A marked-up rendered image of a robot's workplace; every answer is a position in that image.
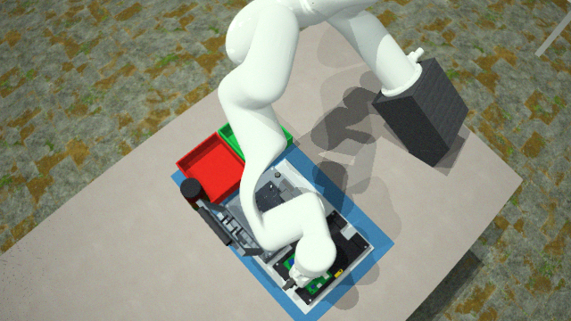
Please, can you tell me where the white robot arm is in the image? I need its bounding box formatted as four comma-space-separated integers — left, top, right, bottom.
218, 0, 424, 279

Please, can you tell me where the green bin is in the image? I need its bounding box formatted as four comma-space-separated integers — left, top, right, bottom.
218, 122, 293, 163

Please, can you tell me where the green circuit board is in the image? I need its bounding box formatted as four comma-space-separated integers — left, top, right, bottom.
283, 253, 332, 295

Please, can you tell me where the red bin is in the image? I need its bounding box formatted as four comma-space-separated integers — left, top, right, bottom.
176, 132, 245, 204

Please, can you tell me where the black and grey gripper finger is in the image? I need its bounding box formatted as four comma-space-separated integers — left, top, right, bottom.
282, 277, 297, 291

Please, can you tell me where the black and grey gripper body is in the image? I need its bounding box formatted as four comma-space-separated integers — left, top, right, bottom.
289, 264, 313, 288

